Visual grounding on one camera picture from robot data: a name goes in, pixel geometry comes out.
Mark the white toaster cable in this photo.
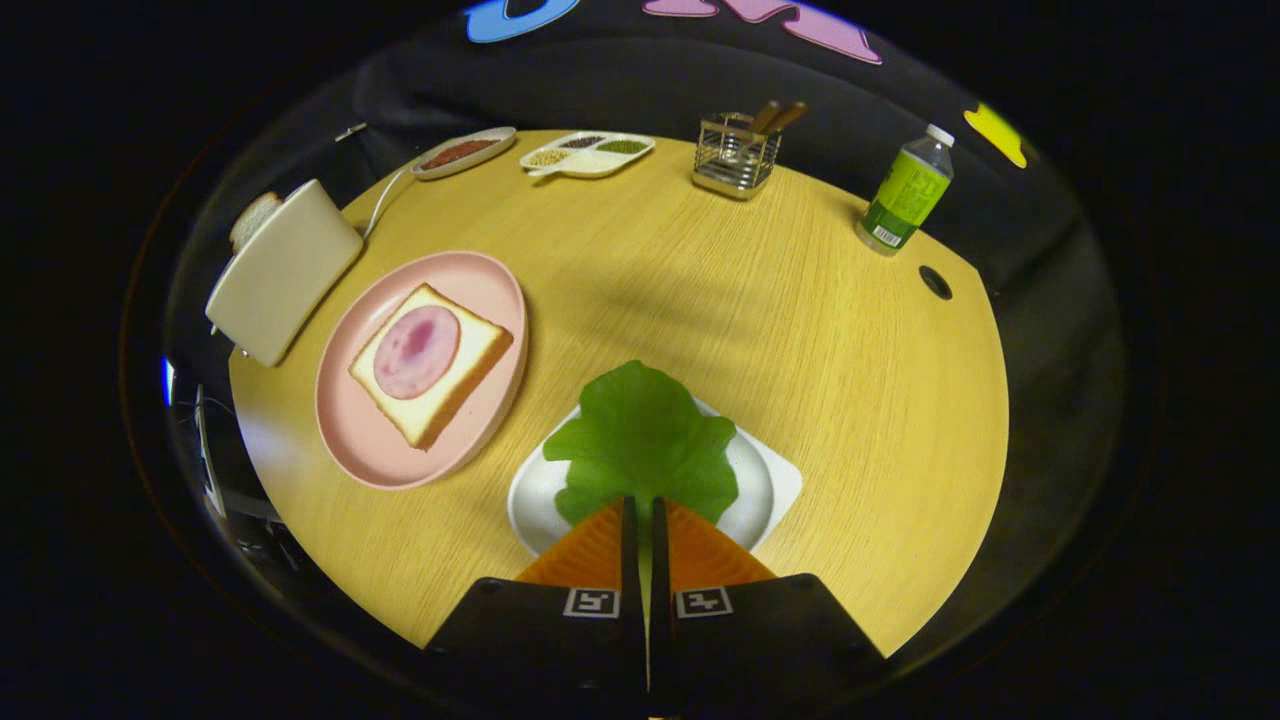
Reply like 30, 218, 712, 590
360, 165, 421, 241

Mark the black backdrop cloth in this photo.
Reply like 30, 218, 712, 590
165, 0, 1126, 421

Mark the green label plastic bottle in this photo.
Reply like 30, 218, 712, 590
855, 124, 956, 257

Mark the white bread slice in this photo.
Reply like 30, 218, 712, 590
348, 283, 514, 451
229, 192, 284, 253

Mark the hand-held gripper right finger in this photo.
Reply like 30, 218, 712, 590
648, 496, 887, 701

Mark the white square plate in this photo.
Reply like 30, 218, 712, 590
507, 395, 804, 557

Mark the pink ham slice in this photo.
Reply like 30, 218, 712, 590
374, 305, 462, 400

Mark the red raw meat piece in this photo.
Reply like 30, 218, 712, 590
420, 139, 498, 171

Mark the white divided dish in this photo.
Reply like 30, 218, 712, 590
518, 131, 656, 180

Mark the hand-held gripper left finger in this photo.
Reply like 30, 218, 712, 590
425, 496, 646, 701

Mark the cream toaster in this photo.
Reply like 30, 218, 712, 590
205, 179, 364, 368

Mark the metal wire cutlery holder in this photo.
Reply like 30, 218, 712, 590
692, 112, 783, 201

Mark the pink round plate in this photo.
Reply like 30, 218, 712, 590
315, 250, 529, 491

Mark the green lettuce leaf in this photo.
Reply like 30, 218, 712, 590
543, 360, 741, 601

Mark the white round plate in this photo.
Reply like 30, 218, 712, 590
410, 126, 518, 181

